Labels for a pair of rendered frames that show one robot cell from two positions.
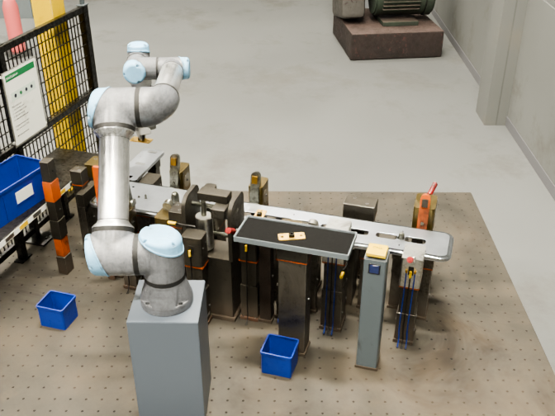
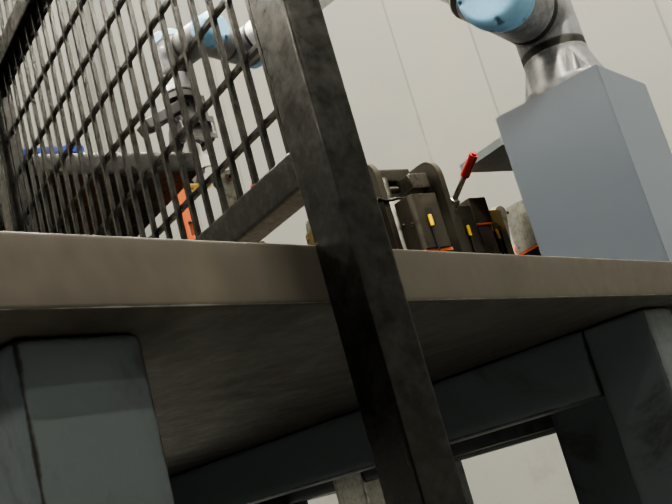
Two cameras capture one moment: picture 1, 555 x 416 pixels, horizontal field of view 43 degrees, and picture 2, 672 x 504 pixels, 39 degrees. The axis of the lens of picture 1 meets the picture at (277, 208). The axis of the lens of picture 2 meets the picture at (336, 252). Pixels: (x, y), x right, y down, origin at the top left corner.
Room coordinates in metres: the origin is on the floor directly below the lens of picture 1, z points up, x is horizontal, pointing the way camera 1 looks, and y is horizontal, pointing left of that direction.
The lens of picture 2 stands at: (1.03, 1.86, 0.54)
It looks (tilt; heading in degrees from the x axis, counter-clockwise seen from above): 14 degrees up; 307
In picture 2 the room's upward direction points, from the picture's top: 16 degrees counter-clockwise
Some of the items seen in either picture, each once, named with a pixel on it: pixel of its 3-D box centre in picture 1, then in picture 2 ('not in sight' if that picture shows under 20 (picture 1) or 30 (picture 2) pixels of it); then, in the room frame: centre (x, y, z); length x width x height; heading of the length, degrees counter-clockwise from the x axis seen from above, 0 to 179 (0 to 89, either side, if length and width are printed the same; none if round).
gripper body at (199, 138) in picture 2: not in sight; (188, 122); (2.38, 0.48, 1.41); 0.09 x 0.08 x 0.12; 74
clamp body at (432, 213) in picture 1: (421, 239); not in sight; (2.28, -0.55, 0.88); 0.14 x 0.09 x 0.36; 163
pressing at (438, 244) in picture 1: (265, 216); not in sight; (2.26, 0.05, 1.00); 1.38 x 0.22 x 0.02; 73
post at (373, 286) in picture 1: (372, 310); not in sight; (1.80, -0.31, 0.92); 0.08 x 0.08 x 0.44; 73
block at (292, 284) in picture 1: (294, 295); not in sight; (1.87, -0.06, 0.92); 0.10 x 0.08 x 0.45; 73
